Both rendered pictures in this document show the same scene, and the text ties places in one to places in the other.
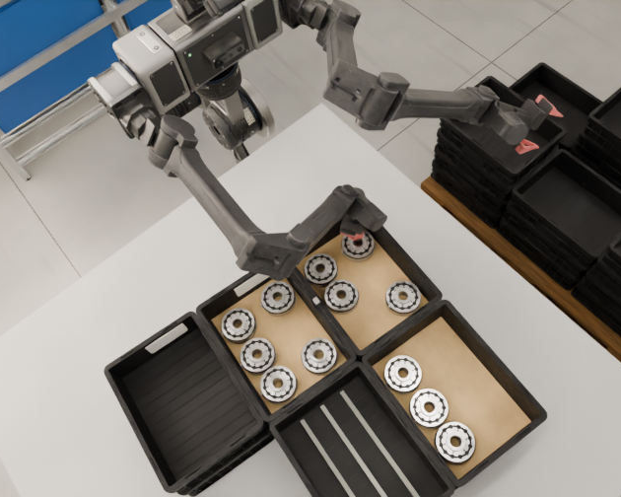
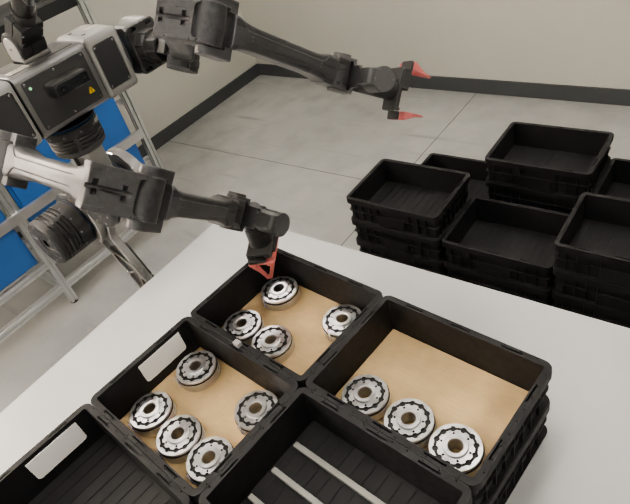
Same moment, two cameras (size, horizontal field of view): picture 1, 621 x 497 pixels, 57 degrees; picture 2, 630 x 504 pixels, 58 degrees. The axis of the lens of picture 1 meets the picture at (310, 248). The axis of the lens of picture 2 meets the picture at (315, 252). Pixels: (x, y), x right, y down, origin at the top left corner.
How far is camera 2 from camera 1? 0.68 m
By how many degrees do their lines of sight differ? 26
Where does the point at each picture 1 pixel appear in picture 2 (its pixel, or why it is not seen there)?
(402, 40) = (309, 193)
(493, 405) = (488, 396)
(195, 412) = not seen: outside the picture
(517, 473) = (561, 486)
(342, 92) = (169, 20)
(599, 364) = (597, 334)
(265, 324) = (187, 404)
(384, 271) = (317, 308)
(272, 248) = (115, 171)
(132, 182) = not seen: hidden behind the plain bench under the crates
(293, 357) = (226, 427)
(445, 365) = (414, 374)
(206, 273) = not seen: hidden behind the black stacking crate
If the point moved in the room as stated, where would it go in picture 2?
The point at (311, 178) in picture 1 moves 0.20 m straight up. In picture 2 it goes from (226, 272) to (205, 225)
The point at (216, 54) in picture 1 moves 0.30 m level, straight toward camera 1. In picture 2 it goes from (58, 81) to (88, 121)
